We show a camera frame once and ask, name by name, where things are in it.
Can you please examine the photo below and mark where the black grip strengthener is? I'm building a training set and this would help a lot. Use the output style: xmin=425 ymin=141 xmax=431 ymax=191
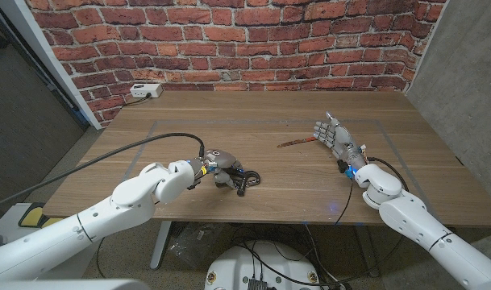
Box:
xmin=214 ymin=165 xmax=261 ymax=198

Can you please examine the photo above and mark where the white power strip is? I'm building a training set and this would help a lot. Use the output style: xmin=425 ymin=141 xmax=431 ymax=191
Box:
xmin=129 ymin=82 xmax=164 ymax=99

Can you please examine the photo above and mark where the yellow pad with black rim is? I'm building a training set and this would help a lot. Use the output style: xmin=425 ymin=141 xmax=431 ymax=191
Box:
xmin=41 ymin=217 xmax=64 ymax=230
xmin=18 ymin=205 xmax=45 ymax=229

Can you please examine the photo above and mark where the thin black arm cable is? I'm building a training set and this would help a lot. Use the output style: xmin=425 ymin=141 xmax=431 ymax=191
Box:
xmin=333 ymin=176 xmax=355 ymax=226
xmin=94 ymin=236 xmax=107 ymax=280

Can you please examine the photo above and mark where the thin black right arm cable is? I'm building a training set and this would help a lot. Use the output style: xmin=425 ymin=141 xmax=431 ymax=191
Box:
xmin=333 ymin=176 xmax=355 ymax=226

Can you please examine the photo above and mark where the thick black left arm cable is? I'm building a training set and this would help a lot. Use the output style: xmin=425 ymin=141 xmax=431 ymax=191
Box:
xmin=0 ymin=132 xmax=206 ymax=213

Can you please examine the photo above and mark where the white door frame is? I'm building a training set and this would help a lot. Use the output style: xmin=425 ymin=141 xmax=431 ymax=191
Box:
xmin=0 ymin=0 xmax=103 ymax=131

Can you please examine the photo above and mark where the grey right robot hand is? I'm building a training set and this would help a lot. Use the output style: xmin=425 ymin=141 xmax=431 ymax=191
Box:
xmin=312 ymin=111 xmax=369 ymax=173

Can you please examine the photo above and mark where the white robot torso edge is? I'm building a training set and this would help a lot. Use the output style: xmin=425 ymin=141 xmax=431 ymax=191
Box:
xmin=0 ymin=279 xmax=152 ymax=290

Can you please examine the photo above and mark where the clear plastic bag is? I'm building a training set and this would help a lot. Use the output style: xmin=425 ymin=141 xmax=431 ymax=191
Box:
xmin=166 ymin=222 xmax=226 ymax=269

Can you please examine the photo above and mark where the black power strip cable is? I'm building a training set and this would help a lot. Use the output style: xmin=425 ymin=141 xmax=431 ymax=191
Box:
xmin=122 ymin=93 xmax=152 ymax=108

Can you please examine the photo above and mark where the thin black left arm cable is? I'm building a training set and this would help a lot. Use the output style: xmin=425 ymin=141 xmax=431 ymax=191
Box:
xmin=94 ymin=236 xmax=107 ymax=280

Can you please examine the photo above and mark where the grey table leg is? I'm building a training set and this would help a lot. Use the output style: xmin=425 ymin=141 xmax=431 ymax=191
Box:
xmin=353 ymin=225 xmax=381 ymax=278
xmin=150 ymin=220 xmax=173 ymax=270

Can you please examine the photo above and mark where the printed brick wall backdrop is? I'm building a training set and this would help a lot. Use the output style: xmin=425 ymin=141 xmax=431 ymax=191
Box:
xmin=25 ymin=0 xmax=450 ymax=128

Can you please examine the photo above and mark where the black connector box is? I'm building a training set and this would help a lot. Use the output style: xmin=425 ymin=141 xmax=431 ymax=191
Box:
xmin=247 ymin=277 xmax=269 ymax=290

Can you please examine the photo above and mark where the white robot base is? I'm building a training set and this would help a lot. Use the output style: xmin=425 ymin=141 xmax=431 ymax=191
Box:
xmin=203 ymin=240 xmax=322 ymax=290

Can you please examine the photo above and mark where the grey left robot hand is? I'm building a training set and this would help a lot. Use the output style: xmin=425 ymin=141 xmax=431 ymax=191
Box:
xmin=186 ymin=149 xmax=246 ymax=190

